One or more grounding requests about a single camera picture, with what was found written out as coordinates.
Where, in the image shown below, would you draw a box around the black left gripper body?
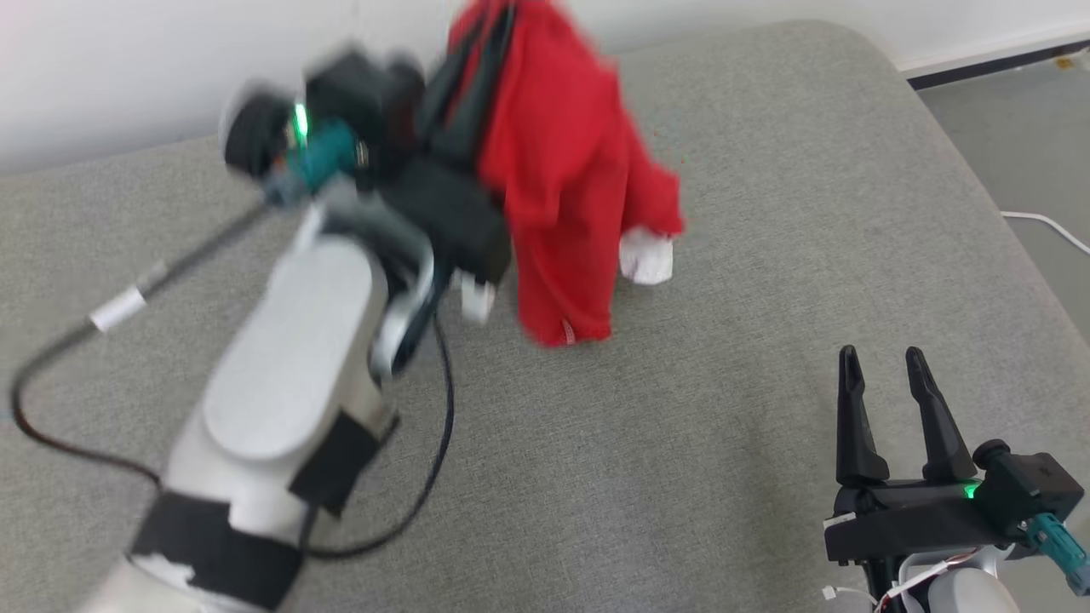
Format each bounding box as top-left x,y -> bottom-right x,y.
379,158 -> 513,288

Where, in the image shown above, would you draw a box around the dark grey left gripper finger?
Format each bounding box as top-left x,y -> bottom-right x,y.
422,15 -> 497,142
460,5 -> 519,163

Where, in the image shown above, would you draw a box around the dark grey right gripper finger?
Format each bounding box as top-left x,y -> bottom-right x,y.
904,346 -> 978,484
837,345 -> 892,488

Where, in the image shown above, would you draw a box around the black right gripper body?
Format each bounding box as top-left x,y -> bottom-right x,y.
823,478 -> 1023,564

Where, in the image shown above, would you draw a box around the red shirt with white sleeves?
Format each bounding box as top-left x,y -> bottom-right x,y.
447,0 -> 687,348

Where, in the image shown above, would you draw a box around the black white baseboard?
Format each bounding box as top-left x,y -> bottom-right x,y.
901,38 -> 1090,91

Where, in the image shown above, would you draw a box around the thin white red wires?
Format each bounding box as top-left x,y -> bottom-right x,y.
822,549 -> 980,613

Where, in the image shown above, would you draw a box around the white cable on floor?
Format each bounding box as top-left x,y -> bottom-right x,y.
1001,209 -> 1090,255

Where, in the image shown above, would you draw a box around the thin black cable with white label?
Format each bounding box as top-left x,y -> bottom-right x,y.
10,200 -> 275,492

